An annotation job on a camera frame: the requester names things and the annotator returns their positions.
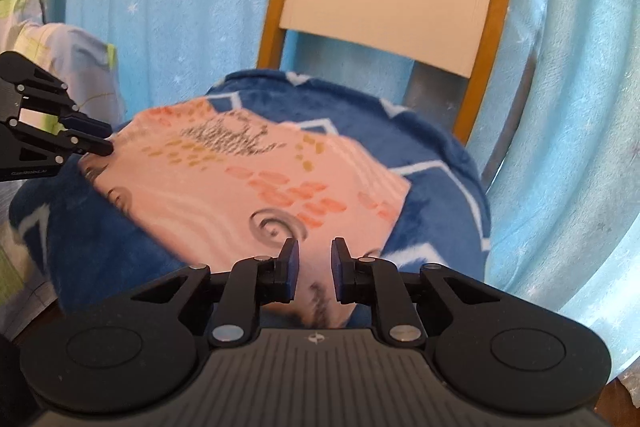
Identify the light blue starred curtain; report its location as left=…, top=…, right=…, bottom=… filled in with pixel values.
left=49, top=0, right=639, bottom=374

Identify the pink patterned garment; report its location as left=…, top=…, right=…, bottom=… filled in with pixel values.
left=79, top=98, right=410, bottom=327

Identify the dark blue fleece cushion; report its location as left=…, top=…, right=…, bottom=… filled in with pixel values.
left=9, top=70, right=490, bottom=327

